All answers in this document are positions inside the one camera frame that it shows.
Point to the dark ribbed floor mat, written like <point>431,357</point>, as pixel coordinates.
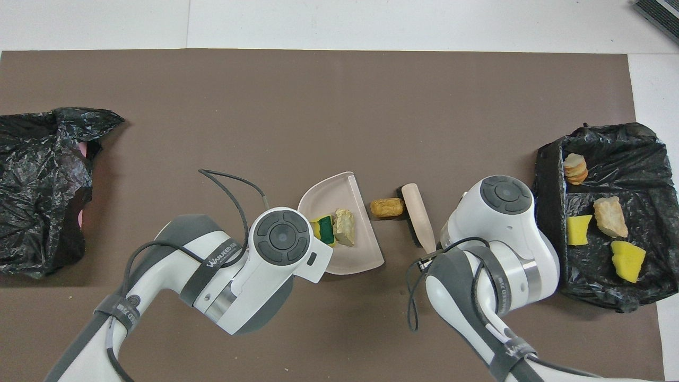
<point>660,16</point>

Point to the brown table mat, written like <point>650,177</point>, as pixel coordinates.
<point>318,106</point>

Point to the pink bin with black bag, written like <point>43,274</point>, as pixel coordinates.
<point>42,185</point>

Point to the beige hand brush black bristles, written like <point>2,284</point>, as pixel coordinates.
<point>419,212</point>

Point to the yellow sponge with green pad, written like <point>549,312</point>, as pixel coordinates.
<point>324,231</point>

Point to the round tan bread bun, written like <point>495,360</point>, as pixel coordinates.
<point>575,168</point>

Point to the beige plastic dustpan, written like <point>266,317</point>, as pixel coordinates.
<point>331,193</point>

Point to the brown fried croquette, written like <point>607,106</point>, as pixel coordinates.
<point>387,207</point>

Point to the large yellow sponge piece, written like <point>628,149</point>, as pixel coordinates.
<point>628,261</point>

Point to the tan bread slice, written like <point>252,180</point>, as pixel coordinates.
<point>610,216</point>

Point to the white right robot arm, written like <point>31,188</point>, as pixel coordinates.
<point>504,223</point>

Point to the small yellow sponge piece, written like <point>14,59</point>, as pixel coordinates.
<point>579,229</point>

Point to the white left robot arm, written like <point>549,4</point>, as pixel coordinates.
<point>254,265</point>

